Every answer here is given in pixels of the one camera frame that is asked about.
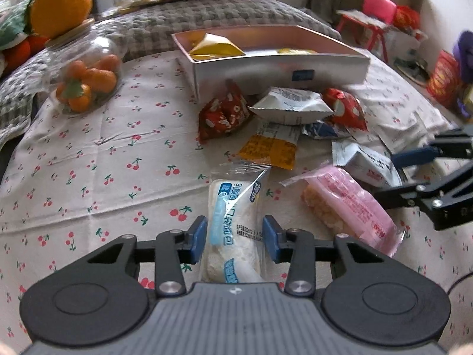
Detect large orange fruit plush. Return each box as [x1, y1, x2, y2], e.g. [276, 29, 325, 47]
[30, 0, 93, 39]

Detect puffed white blue snack packet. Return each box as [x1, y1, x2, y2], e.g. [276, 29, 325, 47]
[247, 87, 335, 125]

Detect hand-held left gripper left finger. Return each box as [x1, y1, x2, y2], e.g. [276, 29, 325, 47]
[86, 216, 208, 297]

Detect red patterned bag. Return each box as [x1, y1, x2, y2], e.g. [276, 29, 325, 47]
[428, 50, 464, 109]

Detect grey checked pillow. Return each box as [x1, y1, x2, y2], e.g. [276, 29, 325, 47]
[0, 0, 342, 145]

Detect white snack packet clear wrapper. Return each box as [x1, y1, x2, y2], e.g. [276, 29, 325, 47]
[200, 163, 272, 285]

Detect small blue white packet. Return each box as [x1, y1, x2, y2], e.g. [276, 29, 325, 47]
[301, 120, 351, 140]

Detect pink plastic chair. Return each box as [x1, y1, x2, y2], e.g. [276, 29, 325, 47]
[336, 0, 398, 63]

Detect paper sheet red print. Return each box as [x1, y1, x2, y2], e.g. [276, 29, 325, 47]
[336, 9, 388, 28]

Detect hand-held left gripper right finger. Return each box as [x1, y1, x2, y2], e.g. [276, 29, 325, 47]
[262, 214, 385, 297]

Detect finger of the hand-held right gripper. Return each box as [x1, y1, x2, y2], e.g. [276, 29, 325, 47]
[391, 126, 473, 171]
[372, 170, 473, 231]

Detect orange label snack packet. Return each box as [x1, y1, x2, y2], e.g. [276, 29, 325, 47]
[238, 122, 300, 171]

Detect red round decoration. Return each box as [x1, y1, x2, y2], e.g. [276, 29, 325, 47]
[392, 5, 422, 32]

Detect red-orange fruit plush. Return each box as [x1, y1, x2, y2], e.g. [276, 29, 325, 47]
[0, 35, 50, 78]

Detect pile of small toy oranges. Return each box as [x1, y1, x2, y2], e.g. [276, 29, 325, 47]
[55, 55, 121, 113]

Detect white packet black print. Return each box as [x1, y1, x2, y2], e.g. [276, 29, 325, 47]
[331, 140, 401, 189]

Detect silver cardboard box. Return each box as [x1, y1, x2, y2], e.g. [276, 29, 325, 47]
[171, 25, 371, 103]

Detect white folded paper sheets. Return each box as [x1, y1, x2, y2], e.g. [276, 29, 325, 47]
[377, 111, 449, 156]

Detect purple plush toy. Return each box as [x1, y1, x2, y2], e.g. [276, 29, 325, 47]
[453, 30, 473, 78]

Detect cherry print tablecloth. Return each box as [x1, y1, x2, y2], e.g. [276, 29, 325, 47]
[0, 50, 473, 355]

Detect green leaf plush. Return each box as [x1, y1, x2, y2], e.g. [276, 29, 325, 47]
[0, 0, 38, 50]

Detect pink snack packet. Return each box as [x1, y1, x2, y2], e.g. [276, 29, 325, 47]
[280, 166, 403, 257]

